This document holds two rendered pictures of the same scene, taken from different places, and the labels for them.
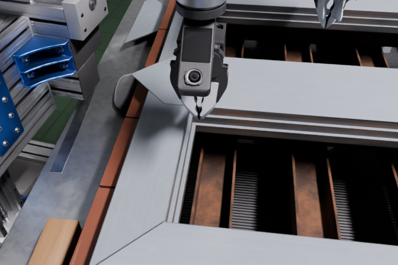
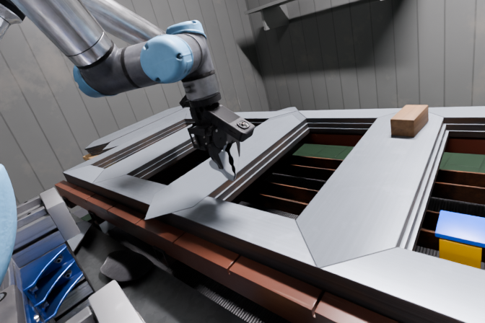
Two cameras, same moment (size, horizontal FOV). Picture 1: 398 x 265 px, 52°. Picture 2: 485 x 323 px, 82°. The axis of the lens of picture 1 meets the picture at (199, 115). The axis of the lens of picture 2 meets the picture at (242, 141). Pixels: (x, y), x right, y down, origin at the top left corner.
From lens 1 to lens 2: 0.49 m
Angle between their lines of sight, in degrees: 49
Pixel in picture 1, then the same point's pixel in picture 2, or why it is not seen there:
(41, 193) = not seen: outside the picture
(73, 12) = (63, 211)
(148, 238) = (305, 228)
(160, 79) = (168, 205)
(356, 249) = (350, 158)
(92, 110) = not seen: hidden behind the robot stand
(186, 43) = (221, 116)
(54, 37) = (46, 254)
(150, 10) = not seen: hidden behind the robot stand
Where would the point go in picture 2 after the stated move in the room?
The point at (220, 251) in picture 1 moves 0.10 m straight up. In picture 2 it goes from (331, 199) to (324, 157)
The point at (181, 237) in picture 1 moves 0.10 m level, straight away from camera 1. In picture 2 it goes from (312, 213) to (267, 209)
